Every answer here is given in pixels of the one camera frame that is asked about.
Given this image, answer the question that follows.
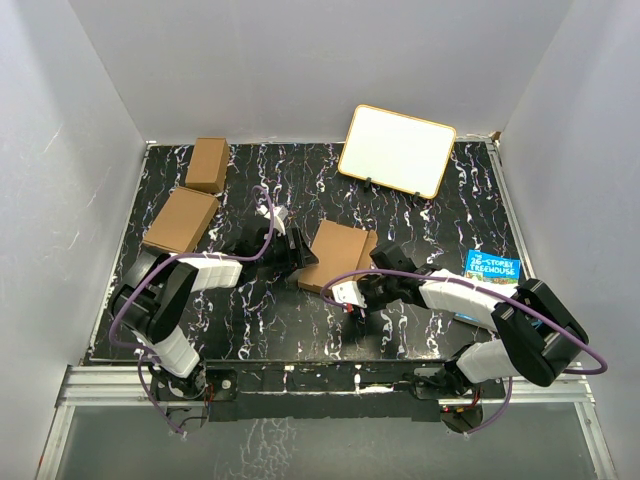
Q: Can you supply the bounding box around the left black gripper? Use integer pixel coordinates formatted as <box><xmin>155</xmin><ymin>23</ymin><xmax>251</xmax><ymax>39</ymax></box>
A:
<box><xmin>255</xmin><ymin>228</ymin><xmax>317</xmax><ymax>273</ymax></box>

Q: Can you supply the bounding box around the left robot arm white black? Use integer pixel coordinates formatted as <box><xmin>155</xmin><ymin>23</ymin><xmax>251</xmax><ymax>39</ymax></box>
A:
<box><xmin>109</xmin><ymin>219</ymin><xmax>319</xmax><ymax>399</ymax></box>

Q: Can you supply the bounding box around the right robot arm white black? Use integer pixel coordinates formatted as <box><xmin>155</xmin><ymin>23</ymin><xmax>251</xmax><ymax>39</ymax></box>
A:
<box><xmin>357</xmin><ymin>242</ymin><xmax>589</xmax><ymax>397</ymax></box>

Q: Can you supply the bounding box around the flat cardboard box stack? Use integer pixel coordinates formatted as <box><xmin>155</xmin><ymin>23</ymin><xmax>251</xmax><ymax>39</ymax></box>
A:
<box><xmin>142</xmin><ymin>187</ymin><xmax>219</xmax><ymax>253</ymax></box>

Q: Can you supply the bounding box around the folded cardboard box upright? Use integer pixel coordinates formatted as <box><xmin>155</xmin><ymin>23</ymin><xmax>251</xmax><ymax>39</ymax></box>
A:
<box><xmin>185</xmin><ymin>137</ymin><xmax>230</xmax><ymax>194</ymax></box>

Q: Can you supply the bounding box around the blue treehouse book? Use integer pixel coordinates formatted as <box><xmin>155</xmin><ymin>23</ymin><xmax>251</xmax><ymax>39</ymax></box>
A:
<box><xmin>463</xmin><ymin>250</ymin><xmax>521</xmax><ymax>285</ymax></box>

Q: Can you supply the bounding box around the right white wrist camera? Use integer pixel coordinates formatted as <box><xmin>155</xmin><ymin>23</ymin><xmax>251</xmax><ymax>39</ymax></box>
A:
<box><xmin>331</xmin><ymin>280</ymin><xmax>367</xmax><ymax>313</ymax></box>

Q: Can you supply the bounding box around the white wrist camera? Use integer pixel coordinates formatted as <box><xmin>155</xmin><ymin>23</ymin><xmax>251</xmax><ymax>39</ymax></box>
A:
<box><xmin>258</xmin><ymin>205</ymin><xmax>288</xmax><ymax>235</ymax></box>
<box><xmin>331</xmin><ymin>280</ymin><xmax>367</xmax><ymax>313</ymax></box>

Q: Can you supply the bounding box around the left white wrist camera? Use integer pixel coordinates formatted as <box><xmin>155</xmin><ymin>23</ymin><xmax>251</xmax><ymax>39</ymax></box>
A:
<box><xmin>258</xmin><ymin>205</ymin><xmax>288</xmax><ymax>235</ymax></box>

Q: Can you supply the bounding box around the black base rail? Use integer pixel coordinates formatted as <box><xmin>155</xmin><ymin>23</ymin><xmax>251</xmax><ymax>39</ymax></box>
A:
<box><xmin>145</xmin><ymin>360</ymin><xmax>506</xmax><ymax>423</ymax></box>

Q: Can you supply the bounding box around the small whiteboard with wooden frame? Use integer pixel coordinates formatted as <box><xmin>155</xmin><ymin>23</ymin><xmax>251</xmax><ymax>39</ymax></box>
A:
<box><xmin>338</xmin><ymin>104</ymin><xmax>457</xmax><ymax>199</ymax></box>

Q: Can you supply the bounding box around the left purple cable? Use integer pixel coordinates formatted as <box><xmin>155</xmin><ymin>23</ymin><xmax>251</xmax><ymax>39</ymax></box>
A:
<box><xmin>108</xmin><ymin>185</ymin><xmax>276</xmax><ymax>441</ymax></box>

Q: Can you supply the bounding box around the purple cable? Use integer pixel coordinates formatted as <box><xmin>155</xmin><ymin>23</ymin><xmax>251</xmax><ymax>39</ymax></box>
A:
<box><xmin>108</xmin><ymin>185</ymin><xmax>276</xmax><ymax>441</ymax></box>
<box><xmin>319</xmin><ymin>268</ymin><xmax>610</xmax><ymax>436</ymax></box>

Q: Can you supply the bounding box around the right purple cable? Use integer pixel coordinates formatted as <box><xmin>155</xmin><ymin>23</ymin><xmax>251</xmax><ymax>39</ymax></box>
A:
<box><xmin>319</xmin><ymin>268</ymin><xmax>610</xmax><ymax>436</ymax></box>

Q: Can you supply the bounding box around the aluminium frame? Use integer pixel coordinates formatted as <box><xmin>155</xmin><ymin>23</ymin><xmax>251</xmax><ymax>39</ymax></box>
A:
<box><xmin>37</xmin><ymin>366</ymin><xmax>616</xmax><ymax>479</ymax></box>

